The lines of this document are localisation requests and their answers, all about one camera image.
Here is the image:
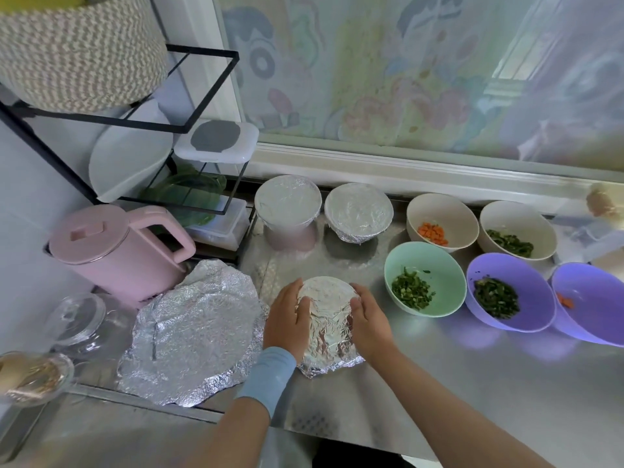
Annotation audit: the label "person's left hand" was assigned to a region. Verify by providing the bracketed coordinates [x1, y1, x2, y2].
[263, 278, 313, 365]

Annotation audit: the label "person's right hand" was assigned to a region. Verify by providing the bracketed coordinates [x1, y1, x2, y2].
[348, 282, 399, 367]

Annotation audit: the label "foil-covered bowl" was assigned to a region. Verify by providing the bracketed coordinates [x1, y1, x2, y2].
[254, 175, 323, 230]
[295, 276, 367, 378]
[324, 183, 395, 244]

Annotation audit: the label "mint green bowl chopped greens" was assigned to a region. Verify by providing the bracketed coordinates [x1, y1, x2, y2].
[383, 241, 468, 319]

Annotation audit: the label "pink bowl with greens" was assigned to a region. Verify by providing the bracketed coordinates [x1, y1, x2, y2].
[263, 225, 319, 252]

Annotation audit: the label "stack of aluminium foil sheets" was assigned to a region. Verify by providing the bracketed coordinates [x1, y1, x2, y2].
[116, 259, 269, 408]

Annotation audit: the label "white bowl carrot pieces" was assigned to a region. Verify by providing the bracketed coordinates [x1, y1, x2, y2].
[406, 192, 481, 254]

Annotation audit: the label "purple bowl chopped greens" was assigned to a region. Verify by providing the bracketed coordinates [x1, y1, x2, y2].
[464, 252, 558, 333]

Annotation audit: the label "beige bowl with greens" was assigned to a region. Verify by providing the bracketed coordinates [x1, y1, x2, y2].
[478, 200, 559, 263]

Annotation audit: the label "purple bowl carrot pieces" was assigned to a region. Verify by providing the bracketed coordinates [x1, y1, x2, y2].
[551, 263, 624, 348]

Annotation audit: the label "person's left forearm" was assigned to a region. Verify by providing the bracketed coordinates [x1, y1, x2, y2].
[185, 396, 276, 468]

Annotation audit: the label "person's right forearm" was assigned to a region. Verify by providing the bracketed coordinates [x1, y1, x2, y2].
[375, 350, 552, 468]

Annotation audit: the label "stainless steel countertop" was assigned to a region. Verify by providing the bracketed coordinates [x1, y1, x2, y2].
[0, 194, 624, 468]

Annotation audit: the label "light blue wristband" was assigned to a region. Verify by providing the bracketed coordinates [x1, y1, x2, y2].
[234, 346, 298, 419]

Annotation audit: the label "clear plastic box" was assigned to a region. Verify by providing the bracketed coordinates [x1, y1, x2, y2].
[185, 198, 253, 252]

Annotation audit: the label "black trousers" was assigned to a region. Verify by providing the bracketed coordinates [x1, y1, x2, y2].
[312, 438, 415, 468]

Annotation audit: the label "pink electric kettle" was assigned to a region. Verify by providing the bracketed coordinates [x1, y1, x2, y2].
[47, 204, 197, 306]

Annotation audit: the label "clear glass jar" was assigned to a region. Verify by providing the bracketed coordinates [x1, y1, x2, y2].
[45, 293, 107, 349]

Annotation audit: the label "white plate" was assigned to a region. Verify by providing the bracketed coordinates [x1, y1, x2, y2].
[88, 100, 175, 203]

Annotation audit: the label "window with cartoon film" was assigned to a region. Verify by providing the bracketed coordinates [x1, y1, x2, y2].
[156, 0, 624, 211]

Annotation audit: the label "black metal rack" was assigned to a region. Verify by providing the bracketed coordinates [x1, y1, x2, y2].
[0, 44, 259, 230]

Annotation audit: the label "yellow item in basket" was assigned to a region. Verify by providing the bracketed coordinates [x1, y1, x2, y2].
[0, 0, 84, 10]

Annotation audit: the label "woven rope basket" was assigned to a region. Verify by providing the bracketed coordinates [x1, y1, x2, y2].
[0, 0, 170, 114]

